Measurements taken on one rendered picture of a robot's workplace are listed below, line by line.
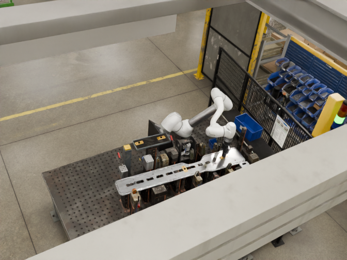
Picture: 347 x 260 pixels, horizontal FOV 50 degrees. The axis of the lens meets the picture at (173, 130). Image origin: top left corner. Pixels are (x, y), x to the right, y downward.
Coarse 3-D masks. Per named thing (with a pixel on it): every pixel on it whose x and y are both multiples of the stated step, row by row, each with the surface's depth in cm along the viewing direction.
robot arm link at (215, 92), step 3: (213, 90) 407; (216, 90) 404; (219, 90) 408; (213, 93) 403; (216, 93) 401; (219, 93) 401; (222, 93) 406; (213, 96) 401; (216, 96) 398; (222, 96) 404; (225, 96) 408; (213, 99) 401
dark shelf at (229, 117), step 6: (222, 114) 444; (228, 114) 444; (234, 114) 445; (240, 114) 446; (228, 120) 436; (258, 138) 417; (246, 144) 409; (252, 144) 408; (258, 144) 409; (264, 144) 410; (258, 150) 402; (264, 150) 403; (270, 150) 404; (258, 156) 395; (264, 156) 396
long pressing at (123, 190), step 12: (204, 156) 392; (216, 156) 394; (228, 156) 396; (240, 156) 397; (168, 168) 376; (180, 168) 377; (192, 168) 378; (204, 168) 380; (216, 168) 381; (120, 180) 358; (132, 180) 360; (144, 180) 361; (156, 180) 363; (168, 180) 364; (120, 192) 348
